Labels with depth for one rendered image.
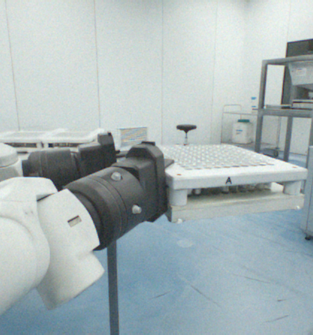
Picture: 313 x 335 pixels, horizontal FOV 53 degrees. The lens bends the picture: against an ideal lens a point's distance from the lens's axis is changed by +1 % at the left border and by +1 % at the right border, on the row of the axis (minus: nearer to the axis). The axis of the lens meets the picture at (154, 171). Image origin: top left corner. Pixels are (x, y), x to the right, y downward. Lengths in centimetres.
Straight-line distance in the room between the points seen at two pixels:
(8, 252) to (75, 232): 12
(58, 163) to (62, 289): 29
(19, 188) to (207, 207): 30
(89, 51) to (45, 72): 73
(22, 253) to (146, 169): 24
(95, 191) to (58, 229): 6
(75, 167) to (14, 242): 36
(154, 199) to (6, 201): 24
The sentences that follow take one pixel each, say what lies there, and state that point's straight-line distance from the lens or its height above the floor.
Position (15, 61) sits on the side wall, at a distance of 471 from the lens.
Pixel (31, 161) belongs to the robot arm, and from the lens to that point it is 57.
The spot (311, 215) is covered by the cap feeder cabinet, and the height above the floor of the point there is 23.
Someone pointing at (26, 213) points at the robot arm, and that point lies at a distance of 26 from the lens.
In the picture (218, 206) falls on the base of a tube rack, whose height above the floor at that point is 99.
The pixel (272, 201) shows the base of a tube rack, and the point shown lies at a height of 99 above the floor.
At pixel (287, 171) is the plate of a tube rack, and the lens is 56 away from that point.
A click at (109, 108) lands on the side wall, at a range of 510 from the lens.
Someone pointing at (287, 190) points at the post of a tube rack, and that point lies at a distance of 59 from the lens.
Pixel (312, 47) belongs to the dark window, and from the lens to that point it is 604.
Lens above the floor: 116
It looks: 14 degrees down
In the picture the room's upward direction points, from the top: straight up
